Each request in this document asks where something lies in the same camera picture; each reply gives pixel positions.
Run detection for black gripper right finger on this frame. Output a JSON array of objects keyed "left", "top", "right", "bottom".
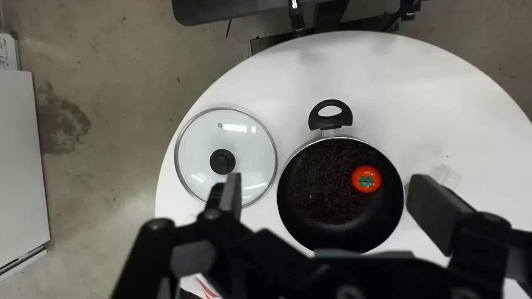
[{"left": 405, "top": 173, "right": 478, "bottom": 259}]

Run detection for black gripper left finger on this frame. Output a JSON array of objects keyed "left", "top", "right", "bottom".
[{"left": 204, "top": 171, "right": 244, "bottom": 223}]

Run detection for glass lid with black knob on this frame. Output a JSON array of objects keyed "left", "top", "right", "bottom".
[{"left": 172, "top": 107, "right": 279, "bottom": 210}]

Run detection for red toy tomato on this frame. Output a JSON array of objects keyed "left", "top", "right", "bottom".
[{"left": 348, "top": 165, "right": 383, "bottom": 196}]

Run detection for white cloth with red stripe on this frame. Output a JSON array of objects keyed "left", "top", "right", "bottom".
[{"left": 176, "top": 271, "right": 225, "bottom": 299}]

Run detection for black robot mounting stand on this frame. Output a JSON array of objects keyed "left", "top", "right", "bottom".
[{"left": 169, "top": 0, "right": 422, "bottom": 55}]

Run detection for white cabinet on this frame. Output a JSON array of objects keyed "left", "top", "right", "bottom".
[{"left": 0, "top": 68, "right": 53, "bottom": 276}]

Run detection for small white box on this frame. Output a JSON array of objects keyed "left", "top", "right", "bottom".
[{"left": 0, "top": 32, "right": 21, "bottom": 72}]

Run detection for black pot with loop handle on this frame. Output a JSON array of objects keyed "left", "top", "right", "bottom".
[{"left": 274, "top": 98, "right": 405, "bottom": 256}]

